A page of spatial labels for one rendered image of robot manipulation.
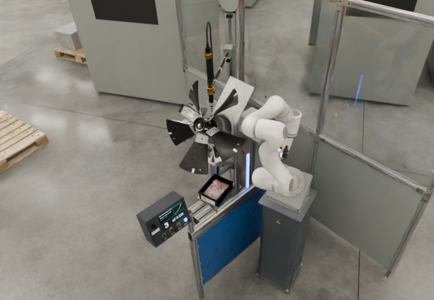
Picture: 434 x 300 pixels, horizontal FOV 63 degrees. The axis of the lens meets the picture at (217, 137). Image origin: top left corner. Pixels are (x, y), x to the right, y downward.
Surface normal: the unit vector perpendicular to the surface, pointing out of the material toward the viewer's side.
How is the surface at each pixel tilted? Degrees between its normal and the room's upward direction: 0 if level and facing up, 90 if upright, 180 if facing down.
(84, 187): 0
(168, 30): 90
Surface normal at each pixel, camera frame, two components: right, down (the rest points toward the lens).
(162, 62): -0.32, 0.61
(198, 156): 0.07, -0.02
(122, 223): -0.04, -0.77
